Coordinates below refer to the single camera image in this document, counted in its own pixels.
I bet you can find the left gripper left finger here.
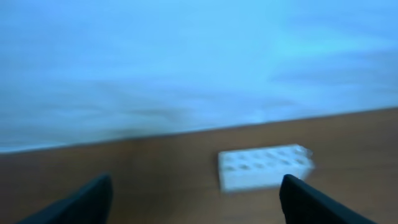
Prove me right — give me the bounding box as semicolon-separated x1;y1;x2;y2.
17;173;114;224

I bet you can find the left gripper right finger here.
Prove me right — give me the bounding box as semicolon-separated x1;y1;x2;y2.
279;174;379;224

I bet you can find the white test tube rack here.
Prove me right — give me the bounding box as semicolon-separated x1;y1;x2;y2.
217;143;316;194

